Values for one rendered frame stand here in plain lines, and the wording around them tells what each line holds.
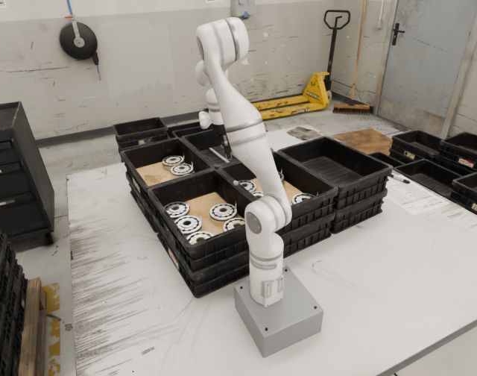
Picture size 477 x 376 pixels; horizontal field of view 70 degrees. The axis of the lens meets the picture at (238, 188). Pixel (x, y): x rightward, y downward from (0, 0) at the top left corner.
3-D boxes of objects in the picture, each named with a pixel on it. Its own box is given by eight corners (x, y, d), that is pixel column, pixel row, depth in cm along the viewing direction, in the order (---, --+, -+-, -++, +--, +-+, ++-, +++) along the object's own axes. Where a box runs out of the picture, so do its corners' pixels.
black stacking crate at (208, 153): (274, 173, 160) (274, 151, 154) (218, 192, 147) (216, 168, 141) (232, 145, 189) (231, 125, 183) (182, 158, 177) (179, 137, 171)
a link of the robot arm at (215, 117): (199, 116, 123) (195, 101, 119) (229, 110, 123) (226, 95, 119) (200, 130, 116) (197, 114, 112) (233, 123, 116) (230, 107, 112)
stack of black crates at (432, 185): (462, 228, 224) (480, 183, 207) (430, 242, 214) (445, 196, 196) (413, 198, 256) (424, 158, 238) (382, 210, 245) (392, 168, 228)
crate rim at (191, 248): (273, 221, 112) (273, 215, 111) (189, 255, 100) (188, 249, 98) (216, 172, 142) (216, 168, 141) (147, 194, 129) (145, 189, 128)
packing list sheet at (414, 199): (452, 203, 153) (453, 202, 153) (415, 217, 145) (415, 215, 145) (396, 171, 179) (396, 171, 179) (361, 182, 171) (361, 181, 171)
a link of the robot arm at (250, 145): (271, 118, 80) (240, 130, 75) (300, 224, 86) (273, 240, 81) (249, 124, 88) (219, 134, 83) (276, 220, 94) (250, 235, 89)
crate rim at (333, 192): (339, 194, 125) (340, 189, 124) (273, 221, 112) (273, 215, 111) (275, 154, 155) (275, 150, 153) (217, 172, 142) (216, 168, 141)
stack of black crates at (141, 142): (166, 162, 322) (159, 116, 299) (175, 175, 299) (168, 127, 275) (123, 171, 308) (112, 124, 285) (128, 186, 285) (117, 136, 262)
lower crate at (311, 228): (333, 238, 136) (337, 213, 129) (271, 267, 123) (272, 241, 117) (274, 193, 165) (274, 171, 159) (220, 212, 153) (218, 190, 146)
